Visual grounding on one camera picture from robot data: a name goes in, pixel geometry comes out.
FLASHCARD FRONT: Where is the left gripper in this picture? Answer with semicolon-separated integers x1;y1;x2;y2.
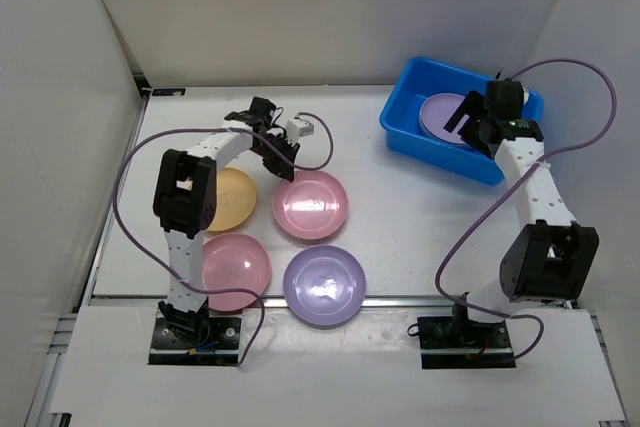
251;133;301;182

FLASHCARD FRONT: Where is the purple plate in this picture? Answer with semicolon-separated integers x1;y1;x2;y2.
283;245;367;329
418;93;471;150

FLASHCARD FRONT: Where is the yellow plate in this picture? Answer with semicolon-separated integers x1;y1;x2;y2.
207;167;258;233

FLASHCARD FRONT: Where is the pink plate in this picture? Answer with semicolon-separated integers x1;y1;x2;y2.
203;233;271;295
272;171;349;241

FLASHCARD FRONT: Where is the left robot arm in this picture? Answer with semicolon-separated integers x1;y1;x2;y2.
153;97;314;347

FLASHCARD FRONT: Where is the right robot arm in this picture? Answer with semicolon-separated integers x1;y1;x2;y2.
445;80;599;347

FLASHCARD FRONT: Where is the blue plastic bin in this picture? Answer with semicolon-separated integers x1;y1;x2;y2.
378;56;545;187

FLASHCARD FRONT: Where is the small black label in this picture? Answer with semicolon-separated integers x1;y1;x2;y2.
151;88;186;97

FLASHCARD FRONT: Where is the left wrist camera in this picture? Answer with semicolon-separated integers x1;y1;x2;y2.
285;116;314;144

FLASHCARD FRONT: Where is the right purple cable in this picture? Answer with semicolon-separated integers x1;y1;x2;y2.
436;58;618;361

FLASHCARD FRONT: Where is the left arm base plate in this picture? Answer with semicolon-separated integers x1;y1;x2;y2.
147;312;242;367

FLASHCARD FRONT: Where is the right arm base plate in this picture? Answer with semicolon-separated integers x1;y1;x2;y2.
407;304;516;370

